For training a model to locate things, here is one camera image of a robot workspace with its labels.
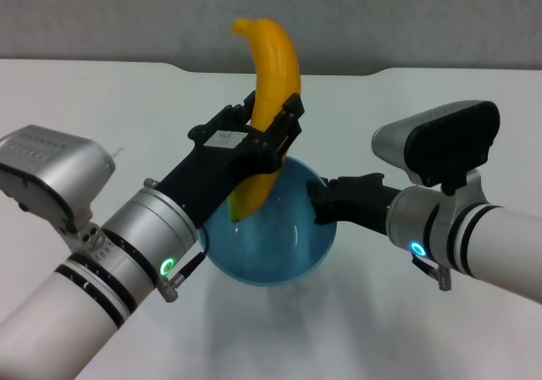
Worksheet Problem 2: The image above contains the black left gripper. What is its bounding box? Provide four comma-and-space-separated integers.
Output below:
160, 91, 306, 229

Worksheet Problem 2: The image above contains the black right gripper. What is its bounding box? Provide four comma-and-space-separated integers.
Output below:
307, 172, 401, 235

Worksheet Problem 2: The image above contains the yellow banana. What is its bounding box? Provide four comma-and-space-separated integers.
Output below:
228, 17, 302, 223

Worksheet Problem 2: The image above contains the blue bowl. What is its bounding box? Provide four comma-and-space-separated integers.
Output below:
198, 156, 339, 287

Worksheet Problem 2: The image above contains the right arm cable connector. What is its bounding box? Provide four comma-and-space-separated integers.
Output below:
412, 255, 452, 292

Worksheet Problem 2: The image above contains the arm cable connector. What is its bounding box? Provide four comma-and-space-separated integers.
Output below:
158, 248, 211, 304
412, 255, 452, 292

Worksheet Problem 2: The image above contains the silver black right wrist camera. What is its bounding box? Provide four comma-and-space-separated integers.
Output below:
371, 99, 501, 195

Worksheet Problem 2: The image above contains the left arm cable connector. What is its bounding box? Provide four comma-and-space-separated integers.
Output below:
158, 248, 211, 304

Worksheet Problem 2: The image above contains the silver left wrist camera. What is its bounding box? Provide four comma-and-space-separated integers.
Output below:
0, 124, 116, 234

